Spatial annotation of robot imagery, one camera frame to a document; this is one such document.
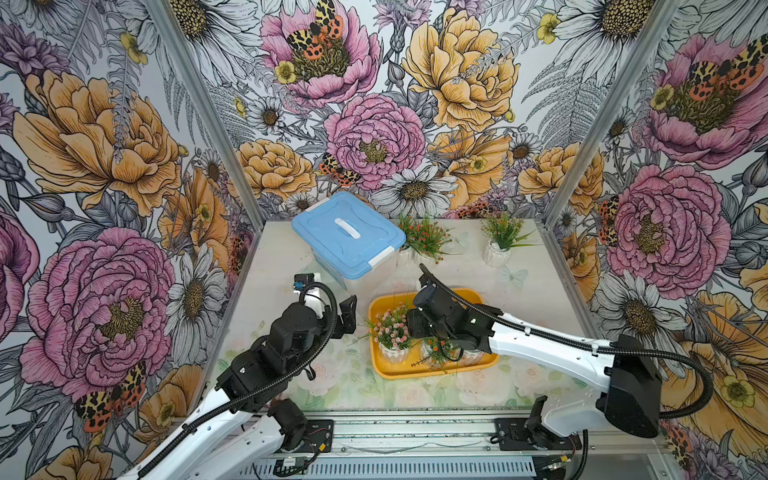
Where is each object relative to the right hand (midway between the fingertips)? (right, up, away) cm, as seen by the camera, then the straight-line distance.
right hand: (415, 325), depth 80 cm
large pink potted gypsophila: (-6, -1, -4) cm, 7 cm away
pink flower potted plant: (+15, -9, +2) cm, 18 cm away
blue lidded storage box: (-17, +22, +14) cm, 31 cm away
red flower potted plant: (+4, +23, +17) cm, 29 cm away
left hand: (-19, +6, -9) cm, 22 cm away
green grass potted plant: (+32, +27, +25) cm, 48 cm away
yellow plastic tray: (-1, -10, -2) cm, 10 cm away
